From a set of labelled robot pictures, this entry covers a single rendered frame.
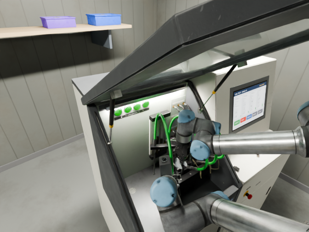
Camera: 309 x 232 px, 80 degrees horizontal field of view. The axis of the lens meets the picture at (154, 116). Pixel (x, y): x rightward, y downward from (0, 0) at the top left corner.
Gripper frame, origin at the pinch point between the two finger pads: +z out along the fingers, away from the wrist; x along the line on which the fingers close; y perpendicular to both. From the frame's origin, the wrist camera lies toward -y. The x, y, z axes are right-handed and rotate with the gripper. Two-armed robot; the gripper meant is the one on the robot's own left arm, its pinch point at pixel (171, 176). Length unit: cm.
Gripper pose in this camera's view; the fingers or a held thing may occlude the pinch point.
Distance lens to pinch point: 89.5
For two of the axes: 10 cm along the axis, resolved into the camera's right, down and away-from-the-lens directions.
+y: 1.2, 9.6, -2.6
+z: 1.7, 2.4, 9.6
